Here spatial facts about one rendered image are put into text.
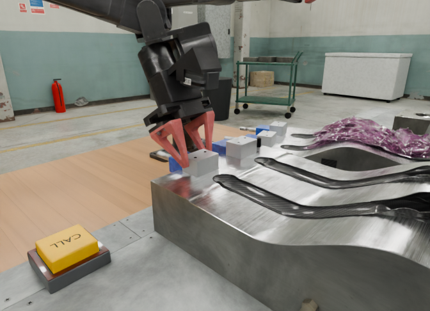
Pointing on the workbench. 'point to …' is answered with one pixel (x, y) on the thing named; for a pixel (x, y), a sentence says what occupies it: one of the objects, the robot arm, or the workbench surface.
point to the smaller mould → (412, 121)
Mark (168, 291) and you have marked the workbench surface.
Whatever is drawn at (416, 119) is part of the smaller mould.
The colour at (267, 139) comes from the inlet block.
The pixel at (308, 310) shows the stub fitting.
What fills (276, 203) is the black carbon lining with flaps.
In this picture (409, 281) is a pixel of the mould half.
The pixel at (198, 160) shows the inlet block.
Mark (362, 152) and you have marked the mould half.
